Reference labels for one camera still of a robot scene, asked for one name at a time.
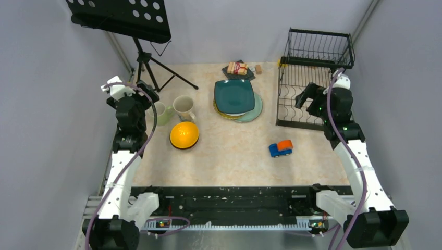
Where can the teal square plate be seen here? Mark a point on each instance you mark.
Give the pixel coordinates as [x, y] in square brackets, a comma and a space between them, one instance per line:
[234, 96]

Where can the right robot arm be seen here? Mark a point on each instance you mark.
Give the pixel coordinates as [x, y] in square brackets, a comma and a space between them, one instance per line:
[373, 220]

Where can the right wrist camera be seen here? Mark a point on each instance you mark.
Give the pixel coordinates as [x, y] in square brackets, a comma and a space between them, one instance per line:
[339, 80]

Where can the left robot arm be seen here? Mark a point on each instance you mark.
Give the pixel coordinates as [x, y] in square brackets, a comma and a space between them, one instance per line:
[114, 224]

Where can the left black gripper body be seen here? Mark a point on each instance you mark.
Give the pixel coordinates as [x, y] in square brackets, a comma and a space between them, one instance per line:
[140, 85]

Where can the light green round plate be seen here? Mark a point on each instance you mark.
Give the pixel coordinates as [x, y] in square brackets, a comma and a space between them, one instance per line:
[253, 114]

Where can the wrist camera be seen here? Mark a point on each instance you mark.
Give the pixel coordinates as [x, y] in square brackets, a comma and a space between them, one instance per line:
[117, 89]
[339, 80]

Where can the beige mug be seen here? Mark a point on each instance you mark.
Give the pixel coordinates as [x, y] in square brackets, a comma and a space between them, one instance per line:
[184, 108]

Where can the yellow bowl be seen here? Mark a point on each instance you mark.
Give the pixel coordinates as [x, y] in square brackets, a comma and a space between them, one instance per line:
[184, 135]

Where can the black music stand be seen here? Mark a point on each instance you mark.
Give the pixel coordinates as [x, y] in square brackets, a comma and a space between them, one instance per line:
[140, 20]

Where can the wooden blocks stack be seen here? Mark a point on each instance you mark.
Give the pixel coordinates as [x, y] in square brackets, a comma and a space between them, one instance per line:
[237, 68]

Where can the black wire dish rack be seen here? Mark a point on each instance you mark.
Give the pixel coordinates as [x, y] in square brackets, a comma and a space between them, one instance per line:
[309, 56]

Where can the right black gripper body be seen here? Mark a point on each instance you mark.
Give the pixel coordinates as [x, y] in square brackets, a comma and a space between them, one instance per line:
[317, 108]

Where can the blue orange toy car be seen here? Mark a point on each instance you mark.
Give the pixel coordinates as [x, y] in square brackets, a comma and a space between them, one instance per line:
[282, 148]

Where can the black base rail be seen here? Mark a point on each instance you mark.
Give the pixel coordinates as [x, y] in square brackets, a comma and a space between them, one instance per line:
[239, 208]

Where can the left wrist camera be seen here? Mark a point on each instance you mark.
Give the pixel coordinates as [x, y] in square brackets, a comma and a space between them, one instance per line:
[117, 89]

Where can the light green mug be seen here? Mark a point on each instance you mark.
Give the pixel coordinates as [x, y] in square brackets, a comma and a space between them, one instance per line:
[164, 113]

